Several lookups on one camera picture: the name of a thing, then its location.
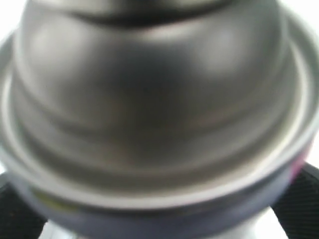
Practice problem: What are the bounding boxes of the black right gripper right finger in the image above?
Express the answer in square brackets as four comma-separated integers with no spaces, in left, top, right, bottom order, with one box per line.
[273,163,319,239]

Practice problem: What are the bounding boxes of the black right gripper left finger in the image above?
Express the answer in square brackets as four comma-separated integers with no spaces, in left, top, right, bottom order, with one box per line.
[0,174,47,239]

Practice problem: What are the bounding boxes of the silver spray can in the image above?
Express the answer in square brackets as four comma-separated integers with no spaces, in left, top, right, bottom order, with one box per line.
[0,0,319,239]

